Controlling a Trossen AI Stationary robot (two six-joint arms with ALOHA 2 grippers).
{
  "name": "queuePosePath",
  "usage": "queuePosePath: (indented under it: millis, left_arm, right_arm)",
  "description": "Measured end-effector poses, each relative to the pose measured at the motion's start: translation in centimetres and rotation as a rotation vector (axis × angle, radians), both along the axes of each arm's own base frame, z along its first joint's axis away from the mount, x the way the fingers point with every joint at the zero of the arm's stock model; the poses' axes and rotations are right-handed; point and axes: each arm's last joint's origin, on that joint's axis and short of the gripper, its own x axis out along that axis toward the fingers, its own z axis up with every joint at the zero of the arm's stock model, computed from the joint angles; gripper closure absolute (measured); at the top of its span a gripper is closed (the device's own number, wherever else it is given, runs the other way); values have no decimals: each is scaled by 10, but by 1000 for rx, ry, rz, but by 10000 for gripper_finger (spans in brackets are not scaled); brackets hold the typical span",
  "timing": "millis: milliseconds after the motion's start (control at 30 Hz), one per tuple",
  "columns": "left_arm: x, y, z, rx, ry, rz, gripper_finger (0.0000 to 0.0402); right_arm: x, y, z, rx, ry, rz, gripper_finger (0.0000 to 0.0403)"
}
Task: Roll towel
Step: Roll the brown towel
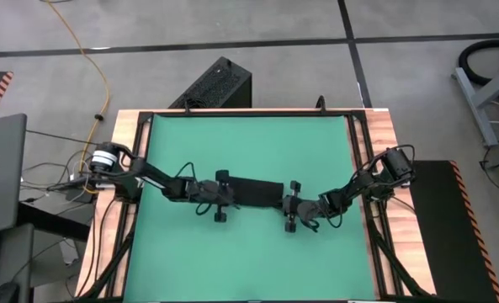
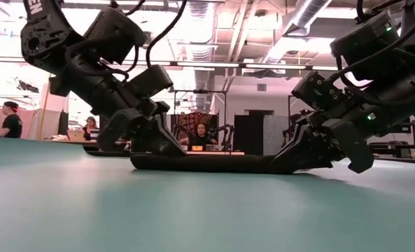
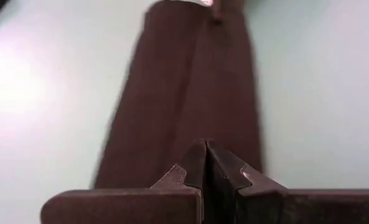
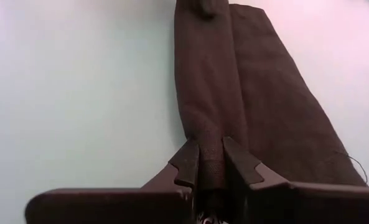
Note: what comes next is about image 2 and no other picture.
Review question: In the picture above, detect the black partition panel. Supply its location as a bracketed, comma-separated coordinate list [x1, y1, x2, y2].
[233, 114, 264, 155]

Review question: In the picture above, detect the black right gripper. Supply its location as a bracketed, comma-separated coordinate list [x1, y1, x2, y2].
[269, 103, 383, 175]

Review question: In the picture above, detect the narrow black panel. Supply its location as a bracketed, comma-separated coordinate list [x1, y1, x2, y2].
[57, 111, 69, 136]

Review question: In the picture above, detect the silver slanted ceiling duct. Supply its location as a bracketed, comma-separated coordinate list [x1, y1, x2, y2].
[262, 0, 334, 64]

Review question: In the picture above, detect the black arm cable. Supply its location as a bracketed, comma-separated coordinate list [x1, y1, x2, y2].
[328, 0, 415, 85]
[145, 0, 189, 68]

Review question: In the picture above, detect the black metal rig frame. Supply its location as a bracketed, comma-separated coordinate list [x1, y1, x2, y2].
[174, 90, 228, 151]

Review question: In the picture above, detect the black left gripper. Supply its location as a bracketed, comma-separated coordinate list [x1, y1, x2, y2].
[96, 99, 188, 158]

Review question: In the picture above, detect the red patterned fabric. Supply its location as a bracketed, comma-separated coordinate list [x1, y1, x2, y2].
[177, 111, 215, 141]

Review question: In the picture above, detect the black desk stand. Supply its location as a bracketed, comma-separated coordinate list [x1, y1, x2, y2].
[367, 120, 415, 158]

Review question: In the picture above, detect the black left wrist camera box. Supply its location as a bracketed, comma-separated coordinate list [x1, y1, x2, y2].
[125, 64, 175, 99]

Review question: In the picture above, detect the beige curtain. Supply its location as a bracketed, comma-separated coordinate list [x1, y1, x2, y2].
[0, 108, 62, 140]

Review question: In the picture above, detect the black towel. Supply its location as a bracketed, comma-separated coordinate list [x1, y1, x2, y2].
[129, 153, 299, 175]

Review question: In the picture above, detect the person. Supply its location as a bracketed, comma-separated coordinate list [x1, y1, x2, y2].
[178, 122, 219, 147]
[82, 116, 101, 141]
[1, 101, 23, 139]

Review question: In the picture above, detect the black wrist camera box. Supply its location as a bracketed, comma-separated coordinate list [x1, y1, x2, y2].
[125, 64, 175, 99]
[290, 71, 351, 112]

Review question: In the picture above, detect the grey partition panel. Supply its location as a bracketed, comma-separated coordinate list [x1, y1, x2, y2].
[262, 115, 291, 155]

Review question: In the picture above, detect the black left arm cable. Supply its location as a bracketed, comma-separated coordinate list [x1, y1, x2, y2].
[145, 0, 189, 68]

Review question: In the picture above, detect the green table mat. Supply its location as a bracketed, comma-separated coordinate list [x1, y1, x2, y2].
[0, 136, 415, 252]

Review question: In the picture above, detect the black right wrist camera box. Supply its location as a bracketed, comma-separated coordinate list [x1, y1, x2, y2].
[290, 71, 351, 112]

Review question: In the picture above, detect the yellow power cable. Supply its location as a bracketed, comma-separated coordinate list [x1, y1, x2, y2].
[38, 91, 50, 141]

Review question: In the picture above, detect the wooden background table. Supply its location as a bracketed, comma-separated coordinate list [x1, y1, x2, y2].
[184, 150, 246, 156]

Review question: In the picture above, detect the long ceiling light bar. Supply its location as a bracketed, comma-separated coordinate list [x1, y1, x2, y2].
[0, 55, 341, 75]

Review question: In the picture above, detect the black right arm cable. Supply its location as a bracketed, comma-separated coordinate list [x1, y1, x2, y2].
[328, 0, 415, 85]

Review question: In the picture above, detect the silver ventilation duct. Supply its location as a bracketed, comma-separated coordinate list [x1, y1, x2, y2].
[184, 0, 216, 90]

